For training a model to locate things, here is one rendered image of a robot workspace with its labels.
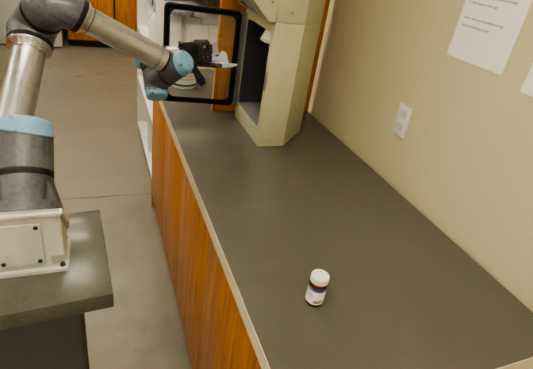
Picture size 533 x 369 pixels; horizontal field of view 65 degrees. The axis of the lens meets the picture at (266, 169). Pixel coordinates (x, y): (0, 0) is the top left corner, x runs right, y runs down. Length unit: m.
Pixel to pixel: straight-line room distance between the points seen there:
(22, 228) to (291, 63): 1.02
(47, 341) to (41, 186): 0.37
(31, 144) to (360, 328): 0.82
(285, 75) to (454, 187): 0.69
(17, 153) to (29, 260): 0.23
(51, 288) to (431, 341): 0.82
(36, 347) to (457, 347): 0.94
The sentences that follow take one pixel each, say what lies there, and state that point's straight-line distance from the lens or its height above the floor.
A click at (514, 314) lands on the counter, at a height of 0.94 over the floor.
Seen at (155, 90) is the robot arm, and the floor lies 1.16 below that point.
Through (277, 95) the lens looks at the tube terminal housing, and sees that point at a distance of 1.57.
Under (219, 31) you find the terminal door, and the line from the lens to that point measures 1.78.
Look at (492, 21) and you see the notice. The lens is 1.34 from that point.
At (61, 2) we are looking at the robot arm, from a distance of 1.27.
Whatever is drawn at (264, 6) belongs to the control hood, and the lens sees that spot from 1.47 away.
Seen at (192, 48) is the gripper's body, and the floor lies 1.28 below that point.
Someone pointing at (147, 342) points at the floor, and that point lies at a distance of 2.09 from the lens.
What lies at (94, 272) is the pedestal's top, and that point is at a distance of 1.04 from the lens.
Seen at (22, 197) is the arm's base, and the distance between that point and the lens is 0.97.
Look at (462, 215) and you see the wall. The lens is 1.39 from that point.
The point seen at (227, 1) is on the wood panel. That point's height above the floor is 1.41.
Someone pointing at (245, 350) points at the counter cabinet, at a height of 0.77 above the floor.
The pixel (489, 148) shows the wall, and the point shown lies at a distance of 1.31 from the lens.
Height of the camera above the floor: 1.64
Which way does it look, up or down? 28 degrees down
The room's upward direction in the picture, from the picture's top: 9 degrees clockwise
